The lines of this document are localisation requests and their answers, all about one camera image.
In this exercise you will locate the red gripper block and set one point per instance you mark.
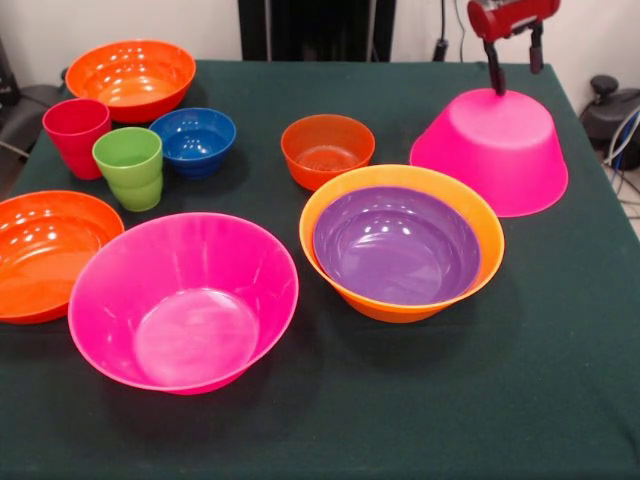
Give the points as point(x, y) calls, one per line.
point(515, 15)

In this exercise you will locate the pink bowl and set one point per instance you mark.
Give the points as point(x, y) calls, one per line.
point(500, 155)
point(190, 325)

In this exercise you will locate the orange bowl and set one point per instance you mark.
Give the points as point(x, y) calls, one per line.
point(490, 230)

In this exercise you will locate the purple bowl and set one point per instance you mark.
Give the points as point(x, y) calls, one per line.
point(395, 250)

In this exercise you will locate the small red bowl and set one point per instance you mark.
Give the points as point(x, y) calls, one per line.
point(320, 155)

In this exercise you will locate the blue bowl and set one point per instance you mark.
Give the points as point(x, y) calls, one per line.
point(195, 145)

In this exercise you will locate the dark green tablecloth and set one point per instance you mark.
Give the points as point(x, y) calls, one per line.
point(400, 400)

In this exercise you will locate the deep red-orange bowl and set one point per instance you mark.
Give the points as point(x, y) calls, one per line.
point(130, 85)

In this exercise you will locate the green cup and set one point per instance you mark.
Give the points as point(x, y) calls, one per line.
point(132, 175)

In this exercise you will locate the red cup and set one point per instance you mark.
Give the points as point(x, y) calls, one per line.
point(73, 145)

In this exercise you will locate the shallow red-orange bowl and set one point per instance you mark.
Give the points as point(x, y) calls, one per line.
point(40, 265)

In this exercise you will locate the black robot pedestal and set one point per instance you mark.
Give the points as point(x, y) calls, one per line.
point(320, 30)

